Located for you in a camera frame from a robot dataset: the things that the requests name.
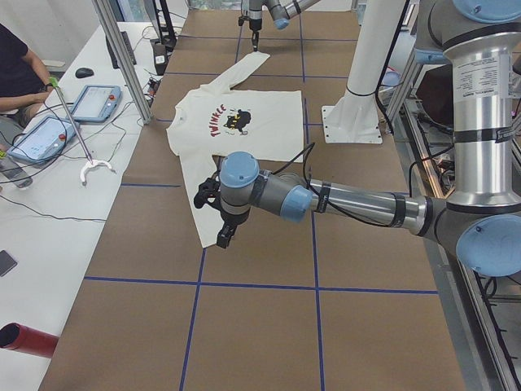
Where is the far blue teach pendant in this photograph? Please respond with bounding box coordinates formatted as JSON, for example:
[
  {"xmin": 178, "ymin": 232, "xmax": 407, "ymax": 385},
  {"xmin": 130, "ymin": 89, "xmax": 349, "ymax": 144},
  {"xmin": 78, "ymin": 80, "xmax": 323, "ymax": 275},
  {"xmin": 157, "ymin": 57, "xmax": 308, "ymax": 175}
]
[{"xmin": 71, "ymin": 85, "xmax": 121, "ymax": 123}]

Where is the white reacher grabber tool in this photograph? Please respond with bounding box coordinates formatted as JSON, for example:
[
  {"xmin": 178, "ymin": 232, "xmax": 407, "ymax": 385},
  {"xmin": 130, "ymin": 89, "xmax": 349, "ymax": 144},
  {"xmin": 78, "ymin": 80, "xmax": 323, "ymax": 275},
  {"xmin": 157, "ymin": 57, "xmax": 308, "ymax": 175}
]
[{"xmin": 49, "ymin": 77, "xmax": 116, "ymax": 187}]

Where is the blue teach pendant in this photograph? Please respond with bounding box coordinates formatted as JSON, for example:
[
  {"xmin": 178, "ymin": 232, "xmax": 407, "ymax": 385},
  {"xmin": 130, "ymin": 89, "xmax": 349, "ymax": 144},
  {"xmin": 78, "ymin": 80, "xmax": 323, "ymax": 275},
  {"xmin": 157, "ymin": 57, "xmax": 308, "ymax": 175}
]
[
  {"xmin": 71, "ymin": 85, "xmax": 121, "ymax": 123},
  {"xmin": 7, "ymin": 115, "xmax": 76, "ymax": 165}
]

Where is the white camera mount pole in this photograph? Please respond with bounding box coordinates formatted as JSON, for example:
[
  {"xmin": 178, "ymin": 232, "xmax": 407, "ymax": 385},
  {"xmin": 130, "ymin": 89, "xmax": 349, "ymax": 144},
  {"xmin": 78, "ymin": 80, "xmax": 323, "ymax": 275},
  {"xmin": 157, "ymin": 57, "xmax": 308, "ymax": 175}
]
[{"xmin": 322, "ymin": 0, "xmax": 408, "ymax": 144}]

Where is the near blue teach pendant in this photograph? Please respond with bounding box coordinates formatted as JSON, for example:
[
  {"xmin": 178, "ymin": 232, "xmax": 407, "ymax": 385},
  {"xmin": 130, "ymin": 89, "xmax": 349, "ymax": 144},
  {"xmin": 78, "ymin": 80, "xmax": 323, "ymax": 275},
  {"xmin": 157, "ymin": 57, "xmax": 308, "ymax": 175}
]
[{"xmin": 7, "ymin": 115, "xmax": 76, "ymax": 165}]

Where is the clear plastic bottle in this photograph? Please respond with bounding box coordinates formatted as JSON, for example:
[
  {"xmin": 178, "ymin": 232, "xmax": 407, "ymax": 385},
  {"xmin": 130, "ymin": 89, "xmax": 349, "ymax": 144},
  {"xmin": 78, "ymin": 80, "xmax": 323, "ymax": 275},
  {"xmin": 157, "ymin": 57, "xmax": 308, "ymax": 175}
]
[{"xmin": 0, "ymin": 151, "xmax": 33, "ymax": 188}]

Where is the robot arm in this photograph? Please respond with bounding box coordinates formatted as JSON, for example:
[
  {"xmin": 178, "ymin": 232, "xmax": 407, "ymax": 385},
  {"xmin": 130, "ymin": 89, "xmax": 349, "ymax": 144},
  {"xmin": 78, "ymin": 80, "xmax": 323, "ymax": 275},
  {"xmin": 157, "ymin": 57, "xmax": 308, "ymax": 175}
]
[
  {"xmin": 238, "ymin": 0, "xmax": 319, "ymax": 52},
  {"xmin": 213, "ymin": 1, "xmax": 520, "ymax": 277}
]

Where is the black computer mouse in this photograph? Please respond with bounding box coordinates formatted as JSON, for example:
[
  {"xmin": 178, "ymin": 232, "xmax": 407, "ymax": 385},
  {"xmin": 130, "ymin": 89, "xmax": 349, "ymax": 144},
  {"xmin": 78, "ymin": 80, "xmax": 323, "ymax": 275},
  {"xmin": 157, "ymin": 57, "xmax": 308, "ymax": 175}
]
[{"xmin": 75, "ymin": 67, "xmax": 94, "ymax": 79}]

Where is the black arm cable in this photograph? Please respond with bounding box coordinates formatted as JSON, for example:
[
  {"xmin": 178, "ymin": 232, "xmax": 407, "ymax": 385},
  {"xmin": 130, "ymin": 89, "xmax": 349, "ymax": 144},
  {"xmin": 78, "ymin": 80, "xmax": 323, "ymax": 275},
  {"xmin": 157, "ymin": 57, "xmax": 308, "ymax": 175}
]
[{"xmin": 274, "ymin": 141, "xmax": 392, "ymax": 227}]

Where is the black smartphone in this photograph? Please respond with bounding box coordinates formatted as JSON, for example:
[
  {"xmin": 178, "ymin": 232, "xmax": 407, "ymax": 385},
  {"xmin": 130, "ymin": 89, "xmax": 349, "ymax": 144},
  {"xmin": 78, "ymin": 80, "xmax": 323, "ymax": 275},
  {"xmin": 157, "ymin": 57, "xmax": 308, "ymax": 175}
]
[{"xmin": 0, "ymin": 250, "xmax": 18, "ymax": 277}]

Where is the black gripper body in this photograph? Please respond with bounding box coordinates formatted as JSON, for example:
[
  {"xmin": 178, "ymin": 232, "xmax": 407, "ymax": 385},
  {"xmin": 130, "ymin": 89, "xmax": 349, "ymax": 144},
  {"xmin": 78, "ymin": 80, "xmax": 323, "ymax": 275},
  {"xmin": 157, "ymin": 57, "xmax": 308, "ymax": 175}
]
[
  {"xmin": 249, "ymin": 19, "xmax": 261, "ymax": 32},
  {"xmin": 219, "ymin": 211, "xmax": 248, "ymax": 235}
]

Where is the seated person in black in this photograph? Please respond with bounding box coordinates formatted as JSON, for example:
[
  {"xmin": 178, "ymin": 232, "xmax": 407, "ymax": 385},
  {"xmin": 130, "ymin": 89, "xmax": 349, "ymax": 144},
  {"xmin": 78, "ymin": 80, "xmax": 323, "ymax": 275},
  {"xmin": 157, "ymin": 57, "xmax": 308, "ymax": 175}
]
[{"xmin": 1, "ymin": 24, "xmax": 53, "ymax": 128}]

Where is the white long-sleeve cat shirt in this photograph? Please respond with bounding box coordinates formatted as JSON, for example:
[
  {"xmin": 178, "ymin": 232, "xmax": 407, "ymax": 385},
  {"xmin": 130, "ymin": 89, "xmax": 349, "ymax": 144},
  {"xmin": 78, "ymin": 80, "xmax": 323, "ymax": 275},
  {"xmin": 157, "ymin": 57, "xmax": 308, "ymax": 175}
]
[{"xmin": 166, "ymin": 51, "xmax": 304, "ymax": 249}]

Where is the aluminium frame post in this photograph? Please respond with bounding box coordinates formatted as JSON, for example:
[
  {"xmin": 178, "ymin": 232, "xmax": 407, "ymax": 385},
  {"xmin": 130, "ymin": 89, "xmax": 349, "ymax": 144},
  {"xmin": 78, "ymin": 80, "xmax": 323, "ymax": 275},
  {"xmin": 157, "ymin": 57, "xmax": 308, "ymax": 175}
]
[{"xmin": 92, "ymin": 0, "xmax": 152, "ymax": 125}]

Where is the black keyboard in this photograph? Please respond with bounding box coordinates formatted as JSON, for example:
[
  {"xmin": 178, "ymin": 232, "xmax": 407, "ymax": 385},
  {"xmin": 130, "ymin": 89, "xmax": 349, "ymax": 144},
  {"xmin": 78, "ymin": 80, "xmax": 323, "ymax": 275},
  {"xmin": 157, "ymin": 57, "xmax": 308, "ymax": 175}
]
[{"xmin": 105, "ymin": 31, "xmax": 137, "ymax": 69}]

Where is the black power adapter with label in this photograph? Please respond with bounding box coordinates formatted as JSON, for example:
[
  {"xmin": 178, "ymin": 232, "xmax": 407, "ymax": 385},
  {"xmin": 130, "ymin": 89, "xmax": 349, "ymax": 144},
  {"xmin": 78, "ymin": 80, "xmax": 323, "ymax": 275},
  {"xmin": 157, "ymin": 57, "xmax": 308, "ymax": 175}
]
[{"xmin": 151, "ymin": 40, "xmax": 168, "ymax": 76}]

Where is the red cylinder tube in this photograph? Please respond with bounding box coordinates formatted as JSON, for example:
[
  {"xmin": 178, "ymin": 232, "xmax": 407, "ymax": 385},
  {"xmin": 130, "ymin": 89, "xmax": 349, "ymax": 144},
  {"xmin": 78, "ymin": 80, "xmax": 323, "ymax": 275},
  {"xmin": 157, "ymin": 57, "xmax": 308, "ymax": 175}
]
[{"xmin": 1, "ymin": 323, "xmax": 59, "ymax": 358}]

